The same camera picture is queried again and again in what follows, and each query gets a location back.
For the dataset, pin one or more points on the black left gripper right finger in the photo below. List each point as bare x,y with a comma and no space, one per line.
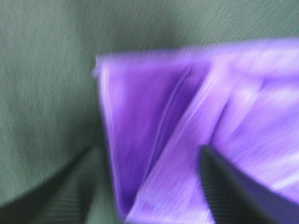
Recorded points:
235,198

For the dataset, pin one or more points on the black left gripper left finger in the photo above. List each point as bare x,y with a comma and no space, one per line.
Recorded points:
65,198

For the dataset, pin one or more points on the purple microfiber towel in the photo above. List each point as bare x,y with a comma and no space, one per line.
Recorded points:
160,106

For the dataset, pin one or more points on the black fabric table cover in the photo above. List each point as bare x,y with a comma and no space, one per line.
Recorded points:
48,100

